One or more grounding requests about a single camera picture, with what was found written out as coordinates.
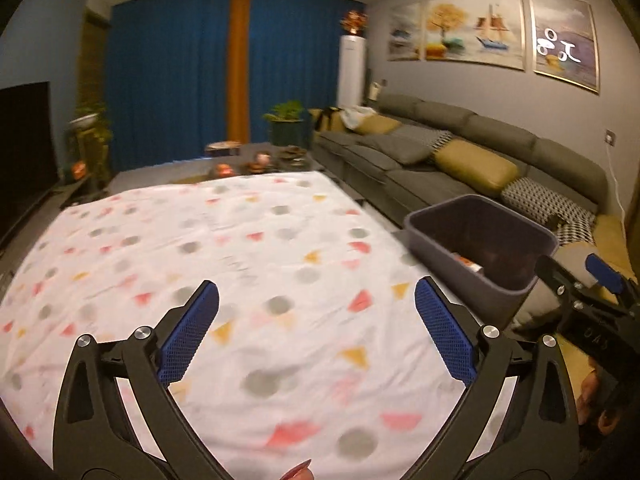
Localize large yellow seat cushion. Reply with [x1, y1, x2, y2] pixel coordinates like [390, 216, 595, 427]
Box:
[592, 214, 639, 281]

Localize grey plastic bin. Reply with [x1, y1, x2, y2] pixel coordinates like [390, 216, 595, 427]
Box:
[402, 194, 560, 331]

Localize person's right hand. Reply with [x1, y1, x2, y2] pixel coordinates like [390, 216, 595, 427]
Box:
[575, 374, 626, 442]

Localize black television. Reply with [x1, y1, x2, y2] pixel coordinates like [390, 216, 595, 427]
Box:
[0, 81, 61, 252]

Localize grey fabric sofa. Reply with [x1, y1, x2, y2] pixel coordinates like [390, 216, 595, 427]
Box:
[312, 92, 640, 342]

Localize trailing green plant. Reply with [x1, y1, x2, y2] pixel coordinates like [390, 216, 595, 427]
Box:
[67, 102, 114, 136]

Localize patterned white tablecloth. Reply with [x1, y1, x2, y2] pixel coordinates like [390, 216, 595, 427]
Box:
[0, 170, 517, 480]

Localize wide sailboat painting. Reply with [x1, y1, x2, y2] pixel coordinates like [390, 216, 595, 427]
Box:
[422, 0, 526, 72]

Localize blue curtain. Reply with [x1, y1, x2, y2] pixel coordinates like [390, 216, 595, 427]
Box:
[247, 0, 369, 146]
[110, 0, 236, 174]

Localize light grey cushion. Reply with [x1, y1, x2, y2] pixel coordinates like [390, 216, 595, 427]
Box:
[510, 240, 601, 334]

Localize person's left hand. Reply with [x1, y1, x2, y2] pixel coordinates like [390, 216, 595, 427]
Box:
[280, 457, 316, 480]

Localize red flower ornament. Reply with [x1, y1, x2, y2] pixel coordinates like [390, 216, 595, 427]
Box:
[340, 10, 370, 36]

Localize brown wooden wall panel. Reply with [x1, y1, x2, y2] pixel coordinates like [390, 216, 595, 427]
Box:
[77, 7, 111, 111]

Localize orange curtain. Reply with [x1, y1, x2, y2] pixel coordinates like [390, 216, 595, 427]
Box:
[227, 0, 254, 144]

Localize flat grey cushion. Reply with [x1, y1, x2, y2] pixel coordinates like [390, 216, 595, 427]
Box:
[367, 134, 431, 165]

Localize small yellow cushion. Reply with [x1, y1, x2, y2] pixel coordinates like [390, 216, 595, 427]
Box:
[352, 114, 404, 136]

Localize potted green plant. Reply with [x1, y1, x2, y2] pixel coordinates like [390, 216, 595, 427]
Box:
[262, 100, 307, 147]

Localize white standing air conditioner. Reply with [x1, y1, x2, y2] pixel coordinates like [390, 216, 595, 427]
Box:
[337, 35, 369, 109]

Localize purple framed painting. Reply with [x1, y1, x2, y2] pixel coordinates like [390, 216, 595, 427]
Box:
[527, 0, 600, 95]

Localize gold plant stand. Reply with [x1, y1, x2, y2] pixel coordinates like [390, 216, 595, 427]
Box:
[72, 130, 111, 184]

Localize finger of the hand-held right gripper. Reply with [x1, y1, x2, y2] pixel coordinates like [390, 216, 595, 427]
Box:
[535, 254, 584, 307]
[586, 253, 640, 311]

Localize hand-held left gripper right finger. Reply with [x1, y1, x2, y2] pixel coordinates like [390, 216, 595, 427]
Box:
[400, 276, 579, 480]

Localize black white patterned cushion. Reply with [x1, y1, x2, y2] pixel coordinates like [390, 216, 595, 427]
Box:
[410, 127, 454, 154]
[500, 176, 599, 221]
[555, 210, 601, 246]

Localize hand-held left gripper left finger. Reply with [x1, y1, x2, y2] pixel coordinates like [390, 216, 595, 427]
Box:
[51, 280, 226, 480]

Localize small landscape painting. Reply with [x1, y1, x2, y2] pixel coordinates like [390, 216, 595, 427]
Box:
[387, 2, 424, 62]

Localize white cloth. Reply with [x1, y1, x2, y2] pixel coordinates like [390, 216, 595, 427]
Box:
[341, 106, 374, 129]

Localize plump yellow cushion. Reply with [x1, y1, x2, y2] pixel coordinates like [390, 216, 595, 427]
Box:
[434, 139, 521, 192]

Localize dark coffee table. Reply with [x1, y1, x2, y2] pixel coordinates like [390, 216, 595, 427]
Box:
[170, 141, 326, 184]

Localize white cable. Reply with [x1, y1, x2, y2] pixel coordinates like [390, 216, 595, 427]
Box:
[607, 142, 629, 222]

